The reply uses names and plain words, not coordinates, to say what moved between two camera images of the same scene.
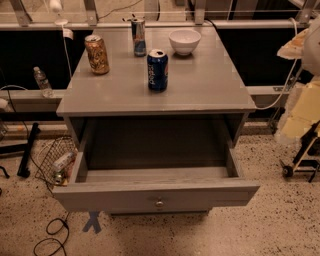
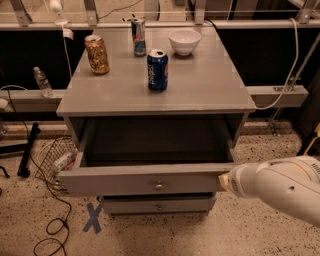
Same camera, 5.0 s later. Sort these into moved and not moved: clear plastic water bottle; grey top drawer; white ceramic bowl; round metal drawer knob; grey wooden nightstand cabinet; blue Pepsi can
Moved: grey top drawer; round metal drawer knob
Not moved: blue Pepsi can; clear plastic water bottle; white ceramic bowl; grey wooden nightstand cabinet
